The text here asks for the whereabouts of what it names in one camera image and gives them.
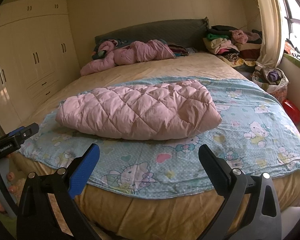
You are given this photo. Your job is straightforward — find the blue cartoon cat blanket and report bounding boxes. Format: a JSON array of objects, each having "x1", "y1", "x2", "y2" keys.
[{"x1": 20, "y1": 76, "x2": 300, "y2": 197}]

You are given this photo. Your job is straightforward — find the striped dark garment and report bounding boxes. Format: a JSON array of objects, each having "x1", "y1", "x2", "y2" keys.
[{"x1": 167, "y1": 44, "x2": 194, "y2": 57}]

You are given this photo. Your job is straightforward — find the pile of folded clothes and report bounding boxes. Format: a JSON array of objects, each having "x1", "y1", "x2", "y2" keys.
[{"x1": 202, "y1": 25, "x2": 263, "y2": 65}]

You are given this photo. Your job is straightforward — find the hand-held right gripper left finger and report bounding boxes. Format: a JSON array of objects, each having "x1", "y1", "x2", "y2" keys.
[{"x1": 16, "y1": 143, "x2": 100, "y2": 240}]

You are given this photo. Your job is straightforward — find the floral bag of clothes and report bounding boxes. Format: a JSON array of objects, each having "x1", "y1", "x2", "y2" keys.
[{"x1": 252, "y1": 64, "x2": 289, "y2": 94}]

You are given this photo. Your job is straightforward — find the red plastic object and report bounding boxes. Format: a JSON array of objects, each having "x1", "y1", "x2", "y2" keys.
[{"x1": 282, "y1": 99, "x2": 300, "y2": 124}]

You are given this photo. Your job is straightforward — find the cream curtain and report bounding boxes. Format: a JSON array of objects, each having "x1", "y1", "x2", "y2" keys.
[{"x1": 255, "y1": 0, "x2": 290, "y2": 68}]

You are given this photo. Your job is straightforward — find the cream built-in wardrobe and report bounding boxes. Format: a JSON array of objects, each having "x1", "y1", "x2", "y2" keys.
[{"x1": 0, "y1": 0, "x2": 80, "y2": 135}]

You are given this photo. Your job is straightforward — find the colourful cloth on windowsill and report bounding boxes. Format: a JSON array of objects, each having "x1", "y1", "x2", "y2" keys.
[{"x1": 282, "y1": 39, "x2": 300, "y2": 67}]

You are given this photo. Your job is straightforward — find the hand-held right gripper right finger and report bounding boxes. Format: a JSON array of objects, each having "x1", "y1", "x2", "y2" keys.
[{"x1": 198, "y1": 144, "x2": 283, "y2": 240}]

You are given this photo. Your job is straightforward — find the green cloth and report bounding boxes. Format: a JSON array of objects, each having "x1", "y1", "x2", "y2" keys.
[{"x1": 0, "y1": 211, "x2": 18, "y2": 240}]

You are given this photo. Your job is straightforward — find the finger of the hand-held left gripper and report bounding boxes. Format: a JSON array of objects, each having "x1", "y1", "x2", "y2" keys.
[
  {"x1": 7, "y1": 127, "x2": 24, "y2": 137},
  {"x1": 16, "y1": 122, "x2": 40, "y2": 142}
]

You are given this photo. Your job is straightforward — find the grey padded headboard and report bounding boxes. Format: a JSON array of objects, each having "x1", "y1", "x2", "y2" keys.
[{"x1": 94, "y1": 17, "x2": 209, "y2": 49}]

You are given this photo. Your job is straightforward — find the pink quilted jacket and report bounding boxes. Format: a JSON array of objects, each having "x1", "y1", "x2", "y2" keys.
[{"x1": 55, "y1": 79, "x2": 222, "y2": 140}]

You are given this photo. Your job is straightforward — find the bed with beige bedspread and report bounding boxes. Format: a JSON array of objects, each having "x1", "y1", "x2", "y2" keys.
[{"x1": 27, "y1": 52, "x2": 300, "y2": 233}]

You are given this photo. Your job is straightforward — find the pink puffer coat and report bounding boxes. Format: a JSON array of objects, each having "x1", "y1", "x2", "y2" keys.
[{"x1": 80, "y1": 39, "x2": 177, "y2": 77}]

